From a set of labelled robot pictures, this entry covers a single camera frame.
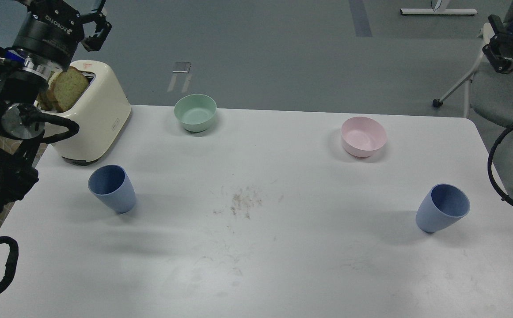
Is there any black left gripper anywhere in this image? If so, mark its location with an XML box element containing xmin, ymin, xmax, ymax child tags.
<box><xmin>12</xmin><ymin>0</ymin><xmax>112</xmax><ymax>71</ymax></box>

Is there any light blue cup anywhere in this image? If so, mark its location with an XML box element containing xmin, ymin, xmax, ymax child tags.
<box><xmin>415</xmin><ymin>184</ymin><xmax>471</xmax><ymax>233</ymax></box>

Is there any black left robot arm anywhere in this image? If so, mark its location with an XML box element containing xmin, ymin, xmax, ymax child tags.
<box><xmin>0</xmin><ymin>0</ymin><xmax>111</xmax><ymax>213</ymax></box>

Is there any white stand base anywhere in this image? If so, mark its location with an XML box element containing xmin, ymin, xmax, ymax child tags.
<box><xmin>399</xmin><ymin>0</ymin><xmax>478</xmax><ymax>16</ymax></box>

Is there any front bread slice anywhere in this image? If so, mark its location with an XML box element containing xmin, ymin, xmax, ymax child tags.
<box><xmin>48</xmin><ymin>66</ymin><xmax>89</xmax><ymax>113</ymax></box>

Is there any bread slice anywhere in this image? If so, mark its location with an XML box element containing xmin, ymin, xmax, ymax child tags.
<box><xmin>48</xmin><ymin>66</ymin><xmax>89</xmax><ymax>113</ymax></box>
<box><xmin>36</xmin><ymin>72</ymin><xmax>61</xmax><ymax>111</ymax></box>

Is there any cream toaster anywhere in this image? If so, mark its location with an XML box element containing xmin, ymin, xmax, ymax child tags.
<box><xmin>42</xmin><ymin>60</ymin><xmax>131</xmax><ymax>166</ymax></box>

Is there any rear bread slice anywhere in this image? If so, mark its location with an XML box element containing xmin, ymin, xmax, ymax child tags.
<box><xmin>36</xmin><ymin>72</ymin><xmax>61</xmax><ymax>111</ymax></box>

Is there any silver floor plate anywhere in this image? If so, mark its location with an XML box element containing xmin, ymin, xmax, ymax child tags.
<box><xmin>172</xmin><ymin>62</ymin><xmax>192</xmax><ymax>74</ymax></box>

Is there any green bowl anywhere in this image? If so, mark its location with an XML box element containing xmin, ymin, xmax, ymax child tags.
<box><xmin>174</xmin><ymin>94</ymin><xmax>217</xmax><ymax>133</ymax></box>

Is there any pink bowl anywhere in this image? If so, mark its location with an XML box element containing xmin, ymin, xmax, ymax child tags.
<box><xmin>340</xmin><ymin>116</ymin><xmax>388</xmax><ymax>158</ymax></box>

